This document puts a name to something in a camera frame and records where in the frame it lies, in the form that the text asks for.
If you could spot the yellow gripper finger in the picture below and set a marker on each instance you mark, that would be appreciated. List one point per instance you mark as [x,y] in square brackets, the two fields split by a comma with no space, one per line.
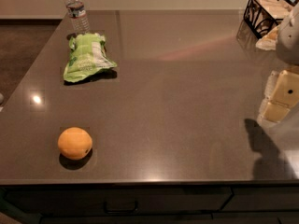
[268,42]
[281,94]

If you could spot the green rice chip bag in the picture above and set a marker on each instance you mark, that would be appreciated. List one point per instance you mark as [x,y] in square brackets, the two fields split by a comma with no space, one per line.
[87,57]

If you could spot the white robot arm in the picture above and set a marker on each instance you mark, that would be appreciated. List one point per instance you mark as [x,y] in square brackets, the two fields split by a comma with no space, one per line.
[287,46]

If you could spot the clear plastic water bottle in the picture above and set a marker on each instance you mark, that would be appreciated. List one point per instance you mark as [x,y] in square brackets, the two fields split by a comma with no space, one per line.
[78,16]

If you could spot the orange fruit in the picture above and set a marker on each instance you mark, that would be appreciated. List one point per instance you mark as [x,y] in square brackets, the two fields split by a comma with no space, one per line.
[75,143]

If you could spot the black wire basket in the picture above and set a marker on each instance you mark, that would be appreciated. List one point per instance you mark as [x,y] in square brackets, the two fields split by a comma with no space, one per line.
[259,20]

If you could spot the black drawer handle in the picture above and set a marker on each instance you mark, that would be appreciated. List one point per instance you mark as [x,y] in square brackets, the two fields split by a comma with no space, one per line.
[120,207]

